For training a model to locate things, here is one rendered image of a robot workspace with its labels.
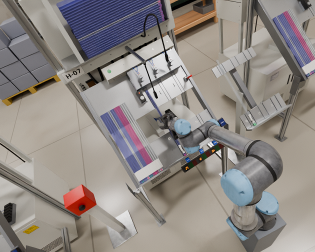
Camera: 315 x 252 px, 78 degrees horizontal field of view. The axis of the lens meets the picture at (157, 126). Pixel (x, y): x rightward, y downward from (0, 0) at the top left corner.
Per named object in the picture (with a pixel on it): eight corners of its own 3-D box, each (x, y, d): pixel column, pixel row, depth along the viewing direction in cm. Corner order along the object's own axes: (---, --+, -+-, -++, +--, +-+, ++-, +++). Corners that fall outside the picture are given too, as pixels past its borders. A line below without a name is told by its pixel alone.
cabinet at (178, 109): (205, 157, 206) (198, 117, 162) (149, 194, 196) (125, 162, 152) (173, 123, 251) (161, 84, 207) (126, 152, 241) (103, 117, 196)
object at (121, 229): (137, 233, 174) (94, 200, 119) (114, 249, 171) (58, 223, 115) (128, 210, 191) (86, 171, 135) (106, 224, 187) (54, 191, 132)
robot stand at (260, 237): (271, 245, 144) (287, 223, 104) (250, 257, 142) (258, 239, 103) (254, 222, 156) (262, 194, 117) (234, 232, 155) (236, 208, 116)
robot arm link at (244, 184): (264, 227, 97) (279, 170, 60) (242, 246, 95) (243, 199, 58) (245, 207, 106) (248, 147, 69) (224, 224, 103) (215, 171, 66)
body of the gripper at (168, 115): (169, 111, 120) (175, 112, 109) (175, 123, 122) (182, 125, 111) (158, 117, 119) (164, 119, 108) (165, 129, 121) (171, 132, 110)
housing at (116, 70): (170, 54, 141) (174, 44, 127) (110, 87, 133) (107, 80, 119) (164, 45, 141) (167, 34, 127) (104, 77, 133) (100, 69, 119)
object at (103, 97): (191, 88, 139) (193, 86, 134) (109, 135, 129) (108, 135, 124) (167, 49, 140) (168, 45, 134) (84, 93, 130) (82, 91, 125)
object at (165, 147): (219, 132, 137) (221, 132, 133) (138, 184, 127) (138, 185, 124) (205, 109, 137) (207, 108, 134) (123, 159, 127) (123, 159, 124)
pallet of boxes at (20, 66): (59, 65, 483) (22, 12, 395) (61, 80, 425) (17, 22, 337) (12, 88, 471) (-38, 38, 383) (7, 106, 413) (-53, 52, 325)
